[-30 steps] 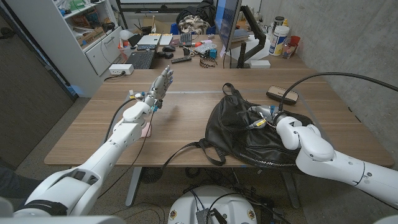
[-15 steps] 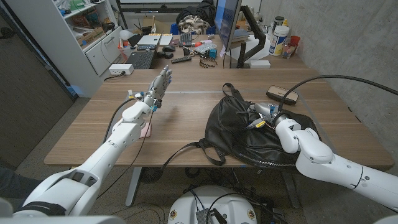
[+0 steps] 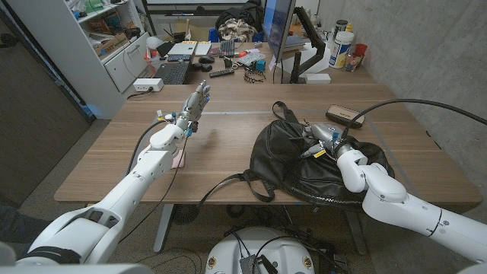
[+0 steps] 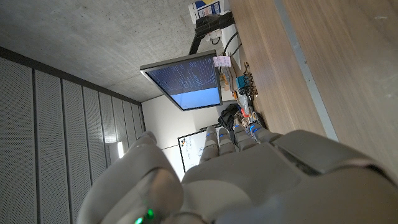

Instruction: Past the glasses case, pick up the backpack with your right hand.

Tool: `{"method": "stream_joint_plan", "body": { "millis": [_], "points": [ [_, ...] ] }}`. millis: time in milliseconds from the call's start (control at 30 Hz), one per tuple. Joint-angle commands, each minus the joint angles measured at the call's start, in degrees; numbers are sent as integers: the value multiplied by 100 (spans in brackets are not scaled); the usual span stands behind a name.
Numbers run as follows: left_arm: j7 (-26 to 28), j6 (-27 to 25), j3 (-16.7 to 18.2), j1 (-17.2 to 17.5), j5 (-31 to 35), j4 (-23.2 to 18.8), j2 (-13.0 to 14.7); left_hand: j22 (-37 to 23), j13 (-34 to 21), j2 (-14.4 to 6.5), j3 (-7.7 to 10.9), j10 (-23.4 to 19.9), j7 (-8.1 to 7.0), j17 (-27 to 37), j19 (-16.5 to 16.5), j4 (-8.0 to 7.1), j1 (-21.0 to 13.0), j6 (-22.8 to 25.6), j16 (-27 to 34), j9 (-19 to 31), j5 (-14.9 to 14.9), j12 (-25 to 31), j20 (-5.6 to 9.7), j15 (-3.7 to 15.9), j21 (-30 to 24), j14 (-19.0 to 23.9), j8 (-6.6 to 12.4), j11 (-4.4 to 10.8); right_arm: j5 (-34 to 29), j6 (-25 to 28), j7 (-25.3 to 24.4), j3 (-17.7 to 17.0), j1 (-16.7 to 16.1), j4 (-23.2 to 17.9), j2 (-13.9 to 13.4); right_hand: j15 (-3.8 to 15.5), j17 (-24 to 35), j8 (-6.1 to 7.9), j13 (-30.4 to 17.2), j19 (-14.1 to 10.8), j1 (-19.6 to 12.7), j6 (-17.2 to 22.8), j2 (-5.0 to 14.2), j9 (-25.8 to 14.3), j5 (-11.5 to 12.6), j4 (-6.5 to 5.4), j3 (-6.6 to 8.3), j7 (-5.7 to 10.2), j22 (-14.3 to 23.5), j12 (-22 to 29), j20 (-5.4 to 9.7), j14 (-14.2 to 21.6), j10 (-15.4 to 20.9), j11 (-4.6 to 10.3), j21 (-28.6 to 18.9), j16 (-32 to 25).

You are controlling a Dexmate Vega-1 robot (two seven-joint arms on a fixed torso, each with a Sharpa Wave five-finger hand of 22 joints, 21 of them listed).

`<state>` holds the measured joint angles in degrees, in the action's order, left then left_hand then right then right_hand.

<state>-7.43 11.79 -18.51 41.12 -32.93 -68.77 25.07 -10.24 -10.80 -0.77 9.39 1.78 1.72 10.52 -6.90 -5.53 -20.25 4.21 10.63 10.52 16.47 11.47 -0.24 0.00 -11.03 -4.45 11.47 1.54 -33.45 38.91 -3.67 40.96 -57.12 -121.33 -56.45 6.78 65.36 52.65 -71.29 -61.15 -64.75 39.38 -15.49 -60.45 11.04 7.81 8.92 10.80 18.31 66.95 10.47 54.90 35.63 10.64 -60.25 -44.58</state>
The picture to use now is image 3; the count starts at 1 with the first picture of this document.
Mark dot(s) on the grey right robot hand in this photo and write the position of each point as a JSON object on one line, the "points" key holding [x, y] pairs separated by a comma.
{"points": [[327, 135]]}

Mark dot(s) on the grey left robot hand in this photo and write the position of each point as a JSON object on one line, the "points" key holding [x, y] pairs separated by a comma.
{"points": [[193, 107]]}

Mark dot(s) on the black leather backpack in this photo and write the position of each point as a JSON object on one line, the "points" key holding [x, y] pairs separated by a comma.
{"points": [[281, 160]]}

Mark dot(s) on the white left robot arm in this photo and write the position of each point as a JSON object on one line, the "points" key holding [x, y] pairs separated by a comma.
{"points": [[114, 201]]}

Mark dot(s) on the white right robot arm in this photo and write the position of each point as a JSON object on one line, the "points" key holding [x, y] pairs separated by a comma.
{"points": [[399, 205]]}

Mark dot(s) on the black and tan glasses case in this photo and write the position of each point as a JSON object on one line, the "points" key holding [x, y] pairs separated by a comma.
{"points": [[344, 114]]}

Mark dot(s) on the black laptop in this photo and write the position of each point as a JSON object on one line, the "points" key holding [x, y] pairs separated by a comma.
{"points": [[173, 72]]}

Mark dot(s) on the black remote control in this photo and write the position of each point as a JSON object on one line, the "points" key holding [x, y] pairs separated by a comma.
{"points": [[221, 72]]}

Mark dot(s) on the white power strip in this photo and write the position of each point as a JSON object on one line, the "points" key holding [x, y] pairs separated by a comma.
{"points": [[148, 84]]}

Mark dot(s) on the pink pad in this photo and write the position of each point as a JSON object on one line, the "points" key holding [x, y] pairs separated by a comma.
{"points": [[180, 161]]}

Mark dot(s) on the small white box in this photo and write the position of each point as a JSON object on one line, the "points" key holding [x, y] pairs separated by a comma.
{"points": [[317, 78]]}

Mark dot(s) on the white flat box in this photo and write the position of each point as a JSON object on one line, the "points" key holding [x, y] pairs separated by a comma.
{"points": [[188, 48]]}

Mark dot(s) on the black keyboard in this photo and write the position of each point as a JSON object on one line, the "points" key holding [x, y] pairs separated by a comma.
{"points": [[227, 48]]}

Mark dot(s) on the black spiky hair band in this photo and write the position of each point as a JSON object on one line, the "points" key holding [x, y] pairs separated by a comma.
{"points": [[254, 77]]}

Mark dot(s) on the plain brown cardboard box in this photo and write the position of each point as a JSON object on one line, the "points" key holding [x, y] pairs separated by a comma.
{"points": [[198, 32]]}

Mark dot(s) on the white round lamp head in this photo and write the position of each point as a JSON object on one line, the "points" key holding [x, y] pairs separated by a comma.
{"points": [[154, 42]]}

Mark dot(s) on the clear plastic blister pack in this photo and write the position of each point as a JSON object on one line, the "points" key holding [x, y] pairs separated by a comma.
{"points": [[251, 58]]}

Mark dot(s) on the clear glass jar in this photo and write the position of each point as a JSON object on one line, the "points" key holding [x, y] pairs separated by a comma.
{"points": [[352, 61]]}

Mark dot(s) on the small blue box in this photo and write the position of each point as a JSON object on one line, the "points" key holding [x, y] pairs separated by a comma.
{"points": [[260, 65]]}

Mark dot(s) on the white shelf cabinet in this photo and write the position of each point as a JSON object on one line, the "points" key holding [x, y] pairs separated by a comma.
{"points": [[121, 68]]}

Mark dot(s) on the white canister with blue label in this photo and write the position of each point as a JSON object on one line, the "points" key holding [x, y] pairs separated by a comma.
{"points": [[341, 49]]}

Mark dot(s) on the beige patterned cloth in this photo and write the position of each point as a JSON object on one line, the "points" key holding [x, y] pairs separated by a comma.
{"points": [[236, 29]]}

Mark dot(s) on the pink sticky note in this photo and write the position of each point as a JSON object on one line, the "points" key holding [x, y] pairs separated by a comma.
{"points": [[272, 64]]}

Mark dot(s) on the red cup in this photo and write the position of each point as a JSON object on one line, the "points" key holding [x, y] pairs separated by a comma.
{"points": [[361, 48]]}

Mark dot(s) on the grey table leg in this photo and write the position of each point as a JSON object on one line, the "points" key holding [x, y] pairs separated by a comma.
{"points": [[355, 230], [163, 228]]}

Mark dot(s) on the grey book stack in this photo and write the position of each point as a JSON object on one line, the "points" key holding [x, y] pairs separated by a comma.
{"points": [[295, 41]]}

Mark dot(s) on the brown cardboard box with print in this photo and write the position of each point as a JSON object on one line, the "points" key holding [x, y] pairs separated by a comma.
{"points": [[110, 45]]}

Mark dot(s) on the round black fan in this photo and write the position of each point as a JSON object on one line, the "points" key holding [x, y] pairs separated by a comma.
{"points": [[185, 214]]}

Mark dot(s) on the black jacket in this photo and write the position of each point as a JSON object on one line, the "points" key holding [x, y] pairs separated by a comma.
{"points": [[243, 13]]}

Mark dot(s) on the black computer monitor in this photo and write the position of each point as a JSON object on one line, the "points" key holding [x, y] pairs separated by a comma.
{"points": [[277, 23]]}

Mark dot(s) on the white robot torso base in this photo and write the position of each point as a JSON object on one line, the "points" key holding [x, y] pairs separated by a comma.
{"points": [[228, 251]]}

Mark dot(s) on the person's dark trouser leg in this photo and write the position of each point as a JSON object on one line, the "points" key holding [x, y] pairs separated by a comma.
{"points": [[19, 226]]}

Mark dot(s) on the whiteboard with black frame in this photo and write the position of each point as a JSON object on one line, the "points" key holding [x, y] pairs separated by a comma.
{"points": [[190, 1]]}

